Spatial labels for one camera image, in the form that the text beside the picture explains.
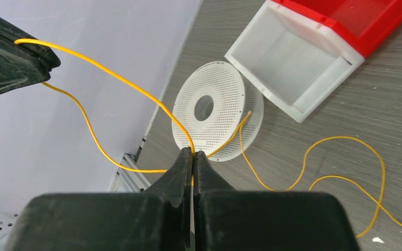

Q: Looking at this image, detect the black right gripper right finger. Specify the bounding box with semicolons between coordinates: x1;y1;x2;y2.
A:
193;151;360;250

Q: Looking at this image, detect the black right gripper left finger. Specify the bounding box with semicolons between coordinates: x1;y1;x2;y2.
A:
5;147;193;250

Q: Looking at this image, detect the yellow cable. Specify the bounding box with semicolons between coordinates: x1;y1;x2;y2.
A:
14;38;402;238

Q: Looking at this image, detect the black perforated spool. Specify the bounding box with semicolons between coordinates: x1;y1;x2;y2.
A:
0;18;61;95

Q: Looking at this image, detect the white perforated spool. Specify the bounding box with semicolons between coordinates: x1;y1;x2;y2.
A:
172;61;264;162

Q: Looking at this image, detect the near white plastic bin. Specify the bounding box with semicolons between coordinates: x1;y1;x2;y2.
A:
225;1;364;123

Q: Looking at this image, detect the red plastic bin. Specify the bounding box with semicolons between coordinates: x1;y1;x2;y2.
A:
275;0;402;58

